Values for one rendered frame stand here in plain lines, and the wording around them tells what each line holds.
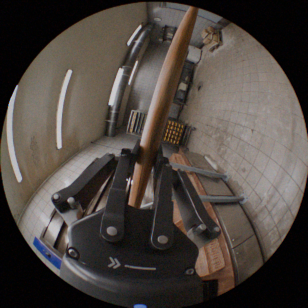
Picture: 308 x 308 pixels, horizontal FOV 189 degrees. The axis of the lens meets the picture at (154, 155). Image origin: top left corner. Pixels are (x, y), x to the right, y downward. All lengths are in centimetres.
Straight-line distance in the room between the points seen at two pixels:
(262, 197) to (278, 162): 39
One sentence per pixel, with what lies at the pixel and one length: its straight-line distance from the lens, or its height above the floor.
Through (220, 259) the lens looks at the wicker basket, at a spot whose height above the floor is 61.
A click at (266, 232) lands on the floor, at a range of 129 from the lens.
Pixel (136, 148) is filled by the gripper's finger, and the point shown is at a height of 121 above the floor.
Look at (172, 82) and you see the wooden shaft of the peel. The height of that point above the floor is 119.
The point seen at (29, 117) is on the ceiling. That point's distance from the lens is 149.
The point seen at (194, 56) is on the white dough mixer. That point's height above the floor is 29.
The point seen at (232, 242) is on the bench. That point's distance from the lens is 89.
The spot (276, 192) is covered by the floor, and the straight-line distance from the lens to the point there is 122.
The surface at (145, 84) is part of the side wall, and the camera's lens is 532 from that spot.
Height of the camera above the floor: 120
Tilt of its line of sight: 6 degrees down
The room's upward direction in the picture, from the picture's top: 76 degrees counter-clockwise
